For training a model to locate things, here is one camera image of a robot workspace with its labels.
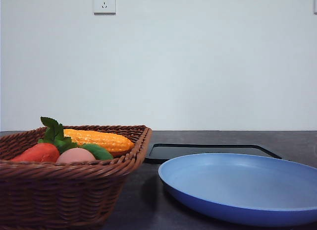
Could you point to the brown wicker basket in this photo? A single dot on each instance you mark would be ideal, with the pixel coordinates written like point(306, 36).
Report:
point(67, 195)

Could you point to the blue plate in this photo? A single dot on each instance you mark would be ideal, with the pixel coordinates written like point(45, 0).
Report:
point(245, 188)

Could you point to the green vegetable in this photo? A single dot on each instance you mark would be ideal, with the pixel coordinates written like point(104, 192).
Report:
point(98, 152)

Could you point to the yellow corn cob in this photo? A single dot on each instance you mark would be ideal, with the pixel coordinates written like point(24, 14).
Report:
point(111, 143)

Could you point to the orange carrot with leaves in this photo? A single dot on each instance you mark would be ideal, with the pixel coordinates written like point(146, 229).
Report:
point(48, 149)

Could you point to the pink egg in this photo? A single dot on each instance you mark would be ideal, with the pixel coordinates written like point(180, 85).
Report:
point(75, 155)

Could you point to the black tray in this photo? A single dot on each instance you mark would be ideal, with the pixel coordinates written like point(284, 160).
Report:
point(162, 153)

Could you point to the white wall socket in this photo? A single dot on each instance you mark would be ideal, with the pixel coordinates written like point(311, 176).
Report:
point(105, 7)

